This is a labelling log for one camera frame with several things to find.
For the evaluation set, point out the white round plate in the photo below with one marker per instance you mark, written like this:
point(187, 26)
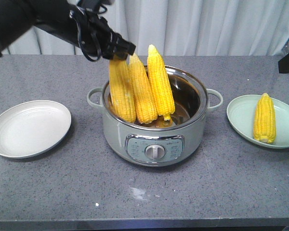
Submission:
point(32, 128)

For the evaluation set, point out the grey stone countertop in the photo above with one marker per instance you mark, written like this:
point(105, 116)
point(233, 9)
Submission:
point(82, 184)

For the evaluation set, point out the white pleated curtain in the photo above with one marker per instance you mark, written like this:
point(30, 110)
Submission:
point(203, 27)

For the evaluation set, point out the light green round plate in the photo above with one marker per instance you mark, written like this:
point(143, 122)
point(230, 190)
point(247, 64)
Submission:
point(240, 112)

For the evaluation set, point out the green electric cooking pot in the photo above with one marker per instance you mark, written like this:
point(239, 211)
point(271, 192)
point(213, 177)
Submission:
point(155, 145)

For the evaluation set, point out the yellow corn cob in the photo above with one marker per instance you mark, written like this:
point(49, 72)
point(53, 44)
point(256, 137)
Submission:
point(146, 111)
point(264, 126)
point(121, 90)
point(160, 84)

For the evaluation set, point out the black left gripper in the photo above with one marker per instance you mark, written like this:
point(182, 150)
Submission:
point(97, 40)

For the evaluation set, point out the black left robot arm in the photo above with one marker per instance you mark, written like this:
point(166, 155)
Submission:
point(56, 17)

